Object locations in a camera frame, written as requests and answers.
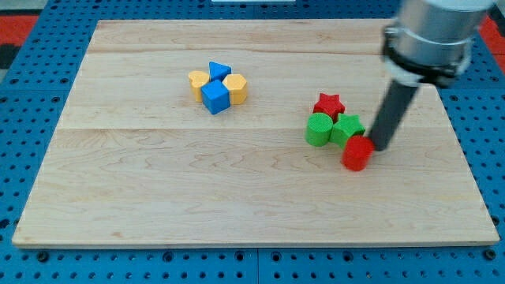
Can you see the red cylinder block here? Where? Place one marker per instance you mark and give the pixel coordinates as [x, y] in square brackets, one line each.
[357, 152]

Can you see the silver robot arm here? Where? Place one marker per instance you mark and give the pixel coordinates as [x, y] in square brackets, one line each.
[429, 41]

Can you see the blue cube block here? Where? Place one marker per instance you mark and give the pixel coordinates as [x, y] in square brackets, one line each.
[215, 96]

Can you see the yellow hexagon block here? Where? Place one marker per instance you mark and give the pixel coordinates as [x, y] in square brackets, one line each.
[237, 86]

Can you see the green cylinder block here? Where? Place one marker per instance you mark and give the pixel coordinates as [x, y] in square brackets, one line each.
[318, 129]

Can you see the wooden board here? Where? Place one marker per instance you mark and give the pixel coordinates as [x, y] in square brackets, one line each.
[136, 163]

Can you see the blue triangle block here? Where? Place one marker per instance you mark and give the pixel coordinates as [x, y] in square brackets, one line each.
[218, 71]

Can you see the yellow heart block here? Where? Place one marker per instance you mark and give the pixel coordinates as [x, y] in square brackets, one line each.
[197, 79]

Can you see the red star block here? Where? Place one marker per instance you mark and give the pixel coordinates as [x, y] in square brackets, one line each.
[330, 105]

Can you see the green star block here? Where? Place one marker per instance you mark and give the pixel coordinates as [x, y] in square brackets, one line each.
[347, 125]

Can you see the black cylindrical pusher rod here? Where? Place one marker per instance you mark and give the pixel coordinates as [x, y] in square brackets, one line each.
[396, 101]

